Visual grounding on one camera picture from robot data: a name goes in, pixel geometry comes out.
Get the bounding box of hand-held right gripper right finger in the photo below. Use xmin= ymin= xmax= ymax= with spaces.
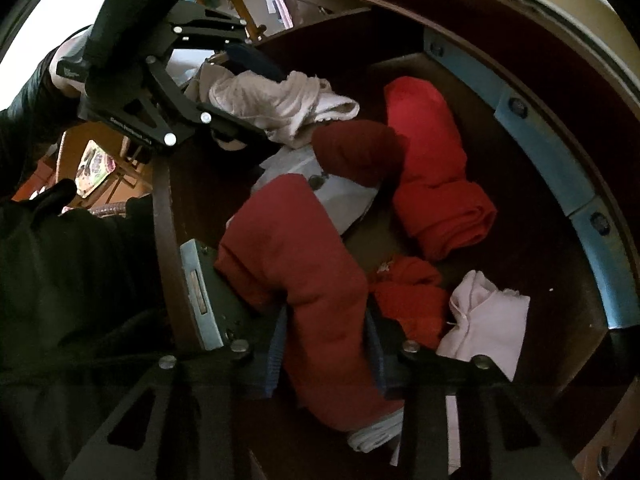
xmin=364 ymin=306 xmax=581 ymax=480

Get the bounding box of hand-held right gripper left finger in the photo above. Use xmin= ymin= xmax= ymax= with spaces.
xmin=62 ymin=307 xmax=291 ymax=480

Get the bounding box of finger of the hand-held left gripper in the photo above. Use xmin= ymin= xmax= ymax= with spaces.
xmin=165 ymin=9 xmax=287 ymax=82
xmin=124 ymin=57 xmax=273 ymax=151

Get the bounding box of small bright red underwear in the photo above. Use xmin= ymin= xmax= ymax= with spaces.
xmin=367 ymin=254 xmax=452 ymax=352

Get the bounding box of dark red underwear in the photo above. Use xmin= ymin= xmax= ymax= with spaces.
xmin=214 ymin=174 xmax=407 ymax=453

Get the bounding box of pale pink underwear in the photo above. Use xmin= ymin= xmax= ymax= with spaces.
xmin=390 ymin=269 xmax=532 ymax=476

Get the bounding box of maroon sock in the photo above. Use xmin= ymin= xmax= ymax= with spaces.
xmin=311 ymin=121 xmax=410 ymax=198

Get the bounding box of dark wooden drawer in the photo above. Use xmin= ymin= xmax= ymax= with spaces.
xmin=152 ymin=7 xmax=640 ymax=480

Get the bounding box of bright red sock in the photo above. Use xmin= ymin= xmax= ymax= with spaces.
xmin=384 ymin=76 xmax=499 ymax=262

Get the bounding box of person's left forearm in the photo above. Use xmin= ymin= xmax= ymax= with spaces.
xmin=0 ymin=52 xmax=83 ymax=181

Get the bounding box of blue drawer lock plate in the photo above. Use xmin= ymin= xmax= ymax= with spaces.
xmin=178 ymin=238 xmax=226 ymax=353

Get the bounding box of person's left hand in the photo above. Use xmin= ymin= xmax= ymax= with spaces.
xmin=49 ymin=31 xmax=90 ymax=99

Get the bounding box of colourful printed box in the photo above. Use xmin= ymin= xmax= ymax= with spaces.
xmin=75 ymin=140 xmax=120 ymax=197

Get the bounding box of person's black jacket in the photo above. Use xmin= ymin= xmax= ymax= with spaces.
xmin=0 ymin=180 xmax=201 ymax=480

